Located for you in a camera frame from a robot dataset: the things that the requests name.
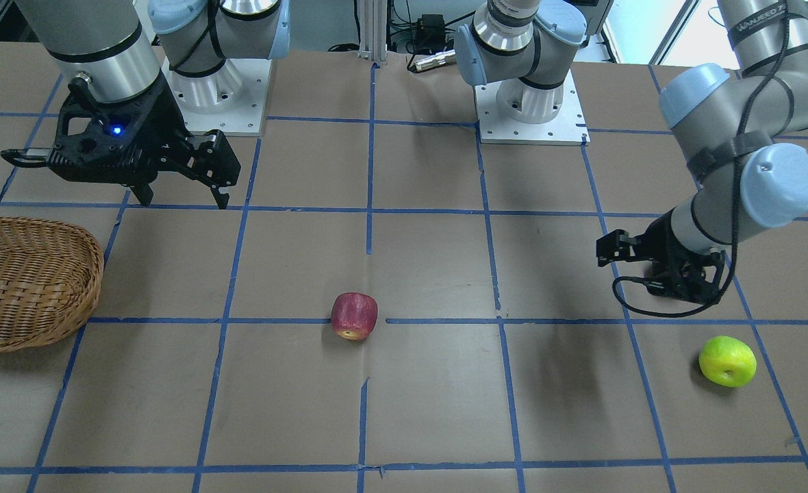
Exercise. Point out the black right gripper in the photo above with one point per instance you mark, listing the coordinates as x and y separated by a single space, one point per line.
160 118

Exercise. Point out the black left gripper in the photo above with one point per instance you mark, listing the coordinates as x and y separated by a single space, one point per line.
659 241

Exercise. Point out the red apple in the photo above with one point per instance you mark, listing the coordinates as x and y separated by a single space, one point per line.
354 315

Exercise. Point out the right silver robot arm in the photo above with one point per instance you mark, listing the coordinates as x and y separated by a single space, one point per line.
105 40

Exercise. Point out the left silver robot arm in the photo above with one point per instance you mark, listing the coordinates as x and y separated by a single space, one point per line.
725 129

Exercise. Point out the brown wicker basket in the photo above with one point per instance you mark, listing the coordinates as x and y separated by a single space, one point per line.
50 281

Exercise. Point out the green apple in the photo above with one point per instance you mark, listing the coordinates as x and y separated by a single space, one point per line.
727 361

